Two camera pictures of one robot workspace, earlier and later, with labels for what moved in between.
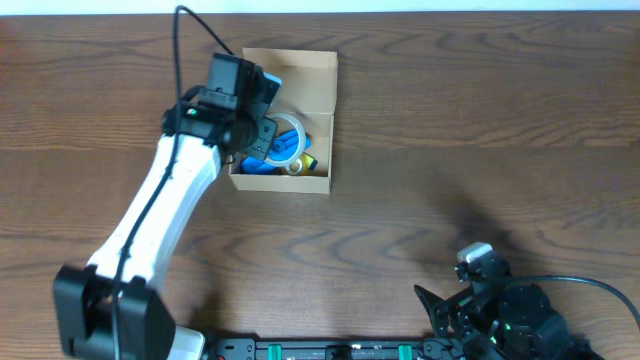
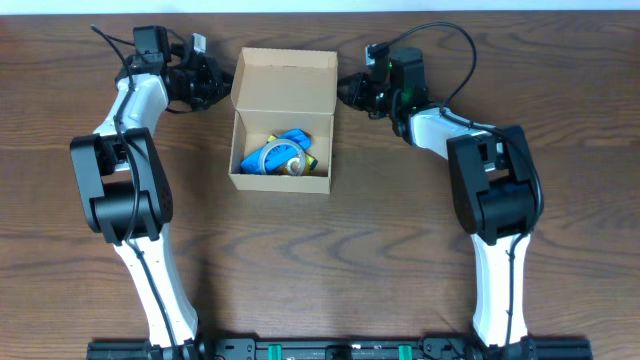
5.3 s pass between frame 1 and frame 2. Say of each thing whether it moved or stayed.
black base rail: stayed
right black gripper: moved
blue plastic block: stayed
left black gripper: moved
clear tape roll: moved
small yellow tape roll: stayed
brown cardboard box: stayed
